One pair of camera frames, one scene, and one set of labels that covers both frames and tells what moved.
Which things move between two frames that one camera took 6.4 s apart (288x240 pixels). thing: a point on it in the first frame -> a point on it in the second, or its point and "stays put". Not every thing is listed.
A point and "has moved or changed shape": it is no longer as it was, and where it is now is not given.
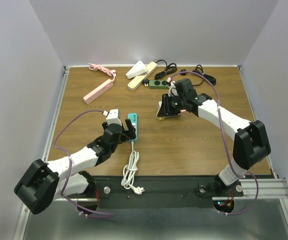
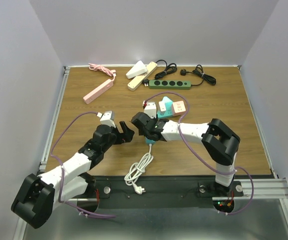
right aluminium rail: (274, 189) stays put
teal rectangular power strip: (133, 117) has moved or changed shape
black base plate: (164, 192) stays put
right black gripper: (165, 108) -> (141, 132)
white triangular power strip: (139, 68) stays put
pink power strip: (96, 92) stays put
